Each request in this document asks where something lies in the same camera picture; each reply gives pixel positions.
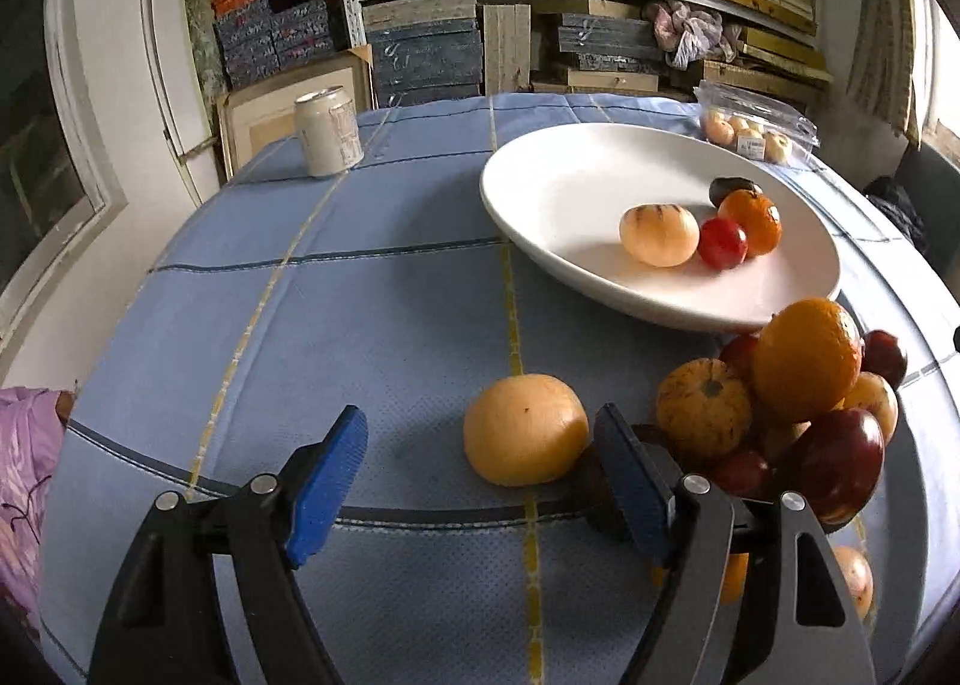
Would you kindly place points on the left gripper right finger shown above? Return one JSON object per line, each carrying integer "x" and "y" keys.
{"x": 753, "y": 593}

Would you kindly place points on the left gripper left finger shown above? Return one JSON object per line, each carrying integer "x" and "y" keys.
{"x": 163, "y": 623}

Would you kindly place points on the yellow orange small fruit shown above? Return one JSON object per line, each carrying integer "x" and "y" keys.
{"x": 873, "y": 393}

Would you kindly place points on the large orange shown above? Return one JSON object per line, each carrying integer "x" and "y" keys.
{"x": 807, "y": 359}

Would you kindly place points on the pale yellow round fruit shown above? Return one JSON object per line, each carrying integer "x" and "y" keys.
{"x": 525, "y": 430}

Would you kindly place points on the yellow striped apple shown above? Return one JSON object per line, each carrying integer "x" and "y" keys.
{"x": 704, "y": 409}

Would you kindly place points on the purple cloth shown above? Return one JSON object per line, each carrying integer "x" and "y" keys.
{"x": 34, "y": 421}

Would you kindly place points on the blue checked tablecloth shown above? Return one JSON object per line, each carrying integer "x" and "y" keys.
{"x": 284, "y": 300}

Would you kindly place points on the small red tomato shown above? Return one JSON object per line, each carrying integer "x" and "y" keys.
{"x": 723, "y": 244}

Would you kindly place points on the small orange mandarin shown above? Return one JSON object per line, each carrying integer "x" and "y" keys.
{"x": 758, "y": 217}

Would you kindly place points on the pale striped peach fruit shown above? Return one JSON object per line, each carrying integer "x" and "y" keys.
{"x": 660, "y": 235}

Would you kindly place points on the dark plum on plate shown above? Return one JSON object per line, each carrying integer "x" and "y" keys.
{"x": 721, "y": 188}

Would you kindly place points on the white oval plate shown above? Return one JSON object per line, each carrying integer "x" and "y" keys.
{"x": 622, "y": 214}

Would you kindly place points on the clear plastic fruit package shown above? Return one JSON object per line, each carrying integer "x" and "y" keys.
{"x": 755, "y": 127}

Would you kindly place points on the framed picture leaning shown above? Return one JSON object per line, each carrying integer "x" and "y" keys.
{"x": 264, "y": 112}

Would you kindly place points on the white drink can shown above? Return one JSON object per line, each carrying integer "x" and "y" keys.
{"x": 326, "y": 127}

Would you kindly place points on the crumpled pink cloth on shelf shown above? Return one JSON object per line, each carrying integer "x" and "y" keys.
{"x": 690, "y": 34}

